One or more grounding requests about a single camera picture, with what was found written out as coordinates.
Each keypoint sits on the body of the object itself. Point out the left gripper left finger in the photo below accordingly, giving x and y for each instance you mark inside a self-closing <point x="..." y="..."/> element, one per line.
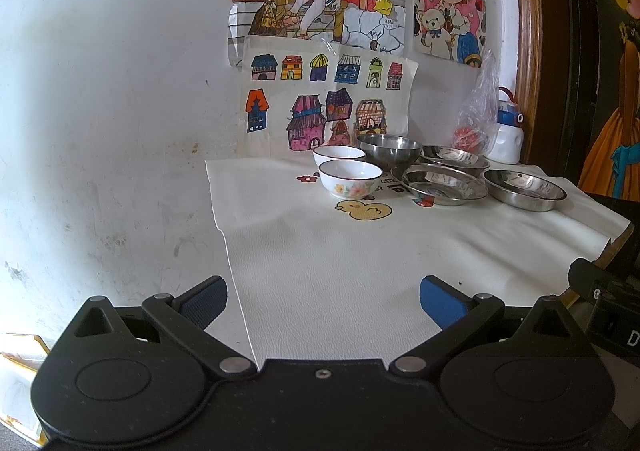
<point x="183" y="320"/>

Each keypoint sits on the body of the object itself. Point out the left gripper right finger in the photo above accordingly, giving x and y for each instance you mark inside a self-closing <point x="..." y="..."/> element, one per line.
<point x="464" y="322"/>

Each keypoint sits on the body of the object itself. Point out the steel plate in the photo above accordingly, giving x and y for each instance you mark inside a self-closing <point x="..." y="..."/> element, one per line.
<point x="442" y="185"/>
<point x="523" y="191"/>
<point x="454" y="158"/>

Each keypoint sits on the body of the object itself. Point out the deep steel bowl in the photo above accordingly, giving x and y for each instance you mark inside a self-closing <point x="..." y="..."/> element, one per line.
<point x="387" y="151"/>

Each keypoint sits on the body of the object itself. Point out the white floral bowl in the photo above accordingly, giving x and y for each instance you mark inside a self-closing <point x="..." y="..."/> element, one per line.
<point x="349" y="179"/>

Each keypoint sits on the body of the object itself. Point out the white red-rimmed bowl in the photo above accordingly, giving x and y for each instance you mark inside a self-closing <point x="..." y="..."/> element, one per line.
<point x="326" y="153"/>

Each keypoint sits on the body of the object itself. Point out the white printed table mat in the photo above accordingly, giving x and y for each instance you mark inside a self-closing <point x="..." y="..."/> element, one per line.
<point x="321" y="277"/>

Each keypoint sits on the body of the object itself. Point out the orange dress painting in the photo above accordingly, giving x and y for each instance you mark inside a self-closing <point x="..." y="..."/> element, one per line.
<point x="611" y="166"/>

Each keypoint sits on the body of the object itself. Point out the white bottle blue cap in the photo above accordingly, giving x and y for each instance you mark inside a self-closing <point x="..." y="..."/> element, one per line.
<point x="509" y="139"/>

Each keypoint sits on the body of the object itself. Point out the clear plastic bag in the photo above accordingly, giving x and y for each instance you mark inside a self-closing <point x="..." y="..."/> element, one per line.
<point x="477" y="125"/>

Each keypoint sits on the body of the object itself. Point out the houses drawing paper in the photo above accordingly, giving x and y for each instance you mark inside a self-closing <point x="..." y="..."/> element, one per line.
<point x="297" y="95"/>

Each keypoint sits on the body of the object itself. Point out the wooden door frame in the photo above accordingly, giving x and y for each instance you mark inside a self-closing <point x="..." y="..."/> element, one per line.
<point x="542" y="78"/>

